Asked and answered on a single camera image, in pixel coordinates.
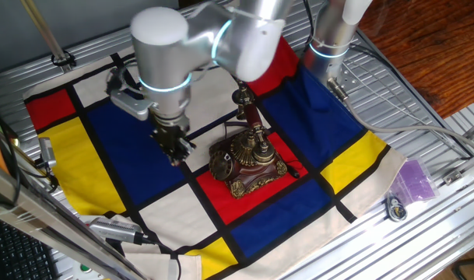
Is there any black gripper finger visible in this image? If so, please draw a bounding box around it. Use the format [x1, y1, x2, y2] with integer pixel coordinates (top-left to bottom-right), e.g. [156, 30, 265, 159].
[174, 135, 198, 157]
[157, 135, 182, 167]

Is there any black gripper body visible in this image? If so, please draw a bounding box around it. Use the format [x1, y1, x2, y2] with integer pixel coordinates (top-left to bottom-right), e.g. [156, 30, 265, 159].
[148, 115, 192, 144]

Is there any antique rotary phone base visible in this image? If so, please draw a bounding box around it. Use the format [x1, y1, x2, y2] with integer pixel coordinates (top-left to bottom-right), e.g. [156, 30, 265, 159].
[208, 130, 288, 200]

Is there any brass and red phone handset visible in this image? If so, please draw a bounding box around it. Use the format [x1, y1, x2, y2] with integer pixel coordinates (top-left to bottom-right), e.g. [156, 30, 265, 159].
[231, 79, 277, 164]

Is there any colour block tablecloth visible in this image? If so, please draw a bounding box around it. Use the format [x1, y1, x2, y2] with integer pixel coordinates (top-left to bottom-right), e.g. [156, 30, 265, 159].
[22, 34, 408, 280]

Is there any ribbed silver device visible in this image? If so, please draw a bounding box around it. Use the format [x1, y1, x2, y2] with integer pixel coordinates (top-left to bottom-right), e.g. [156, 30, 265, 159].
[87, 216, 149, 246]

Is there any grey box with green button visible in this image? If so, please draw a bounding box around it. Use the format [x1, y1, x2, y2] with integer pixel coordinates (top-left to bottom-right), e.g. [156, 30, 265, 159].
[71, 261, 105, 280]

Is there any metal pole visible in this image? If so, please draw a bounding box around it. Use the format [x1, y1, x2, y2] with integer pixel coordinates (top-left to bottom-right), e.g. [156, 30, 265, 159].
[19, 0, 72, 73]

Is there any black keyboard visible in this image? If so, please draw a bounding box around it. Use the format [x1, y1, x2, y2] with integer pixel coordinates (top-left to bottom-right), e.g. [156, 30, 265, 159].
[0, 217, 62, 280]

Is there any small padlock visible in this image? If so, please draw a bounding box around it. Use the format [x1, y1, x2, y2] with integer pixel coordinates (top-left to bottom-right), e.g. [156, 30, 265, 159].
[385, 191, 409, 223]

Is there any purple plastic bag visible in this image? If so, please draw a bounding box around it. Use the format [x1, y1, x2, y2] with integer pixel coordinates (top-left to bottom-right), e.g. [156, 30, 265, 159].
[388, 156, 441, 205]

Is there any wrist camera with silver bracket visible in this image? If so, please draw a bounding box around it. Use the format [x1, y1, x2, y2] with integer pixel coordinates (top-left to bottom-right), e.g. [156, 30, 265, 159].
[105, 68, 156, 122]

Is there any dark coiled phone cord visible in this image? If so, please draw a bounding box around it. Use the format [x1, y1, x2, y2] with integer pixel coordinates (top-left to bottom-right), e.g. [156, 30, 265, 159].
[223, 120, 250, 135]

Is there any black phone line cable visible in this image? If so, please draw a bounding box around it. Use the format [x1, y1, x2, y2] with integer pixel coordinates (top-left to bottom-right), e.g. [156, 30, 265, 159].
[288, 161, 302, 180]

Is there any small silver camera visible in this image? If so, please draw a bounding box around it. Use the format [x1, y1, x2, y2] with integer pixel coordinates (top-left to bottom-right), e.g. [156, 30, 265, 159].
[37, 135, 58, 170]

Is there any aluminium frame bar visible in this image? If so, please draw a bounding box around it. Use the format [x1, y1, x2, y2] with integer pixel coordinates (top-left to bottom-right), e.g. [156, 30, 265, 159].
[0, 157, 148, 280]

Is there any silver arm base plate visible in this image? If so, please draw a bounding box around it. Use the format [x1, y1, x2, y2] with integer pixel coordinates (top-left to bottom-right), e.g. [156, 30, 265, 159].
[329, 64, 363, 95]

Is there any grey robot power cable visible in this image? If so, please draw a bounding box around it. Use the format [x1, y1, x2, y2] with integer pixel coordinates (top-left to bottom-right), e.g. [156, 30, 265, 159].
[326, 76, 474, 153]

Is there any aluminium profile bracket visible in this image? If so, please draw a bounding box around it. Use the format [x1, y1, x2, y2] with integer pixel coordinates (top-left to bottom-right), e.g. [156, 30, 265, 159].
[441, 116, 474, 186]

